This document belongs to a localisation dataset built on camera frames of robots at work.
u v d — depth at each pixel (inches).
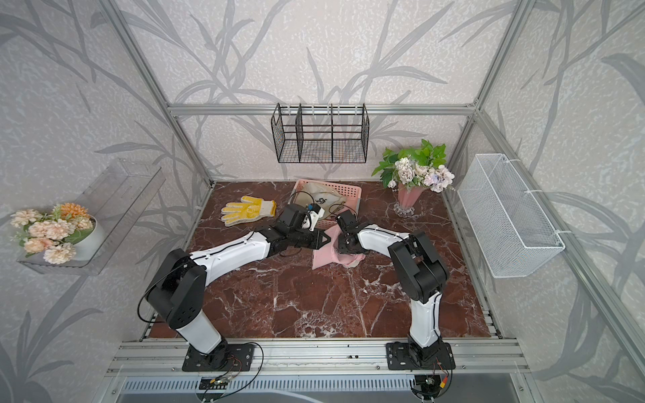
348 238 28.5
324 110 36.7
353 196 44.1
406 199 39.1
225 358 27.5
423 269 20.0
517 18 28.3
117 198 29.3
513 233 23.2
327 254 33.9
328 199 40.9
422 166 33.9
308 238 29.7
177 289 17.9
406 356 28.3
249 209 42.6
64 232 20.2
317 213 31.5
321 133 41.3
